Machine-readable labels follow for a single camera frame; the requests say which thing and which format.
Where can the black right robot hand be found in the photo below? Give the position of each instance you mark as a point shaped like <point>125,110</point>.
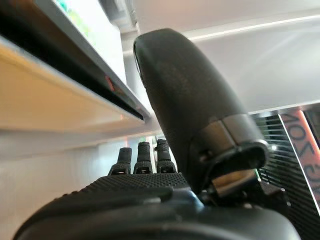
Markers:
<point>187,100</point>

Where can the red lettered banner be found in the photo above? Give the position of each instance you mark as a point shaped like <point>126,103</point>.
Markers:
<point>300,140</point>

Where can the grey drawer cabinet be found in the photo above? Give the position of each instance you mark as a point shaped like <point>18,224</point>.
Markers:
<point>50,100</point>

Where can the black slatted wall panel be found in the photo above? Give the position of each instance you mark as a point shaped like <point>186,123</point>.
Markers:
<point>277,175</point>

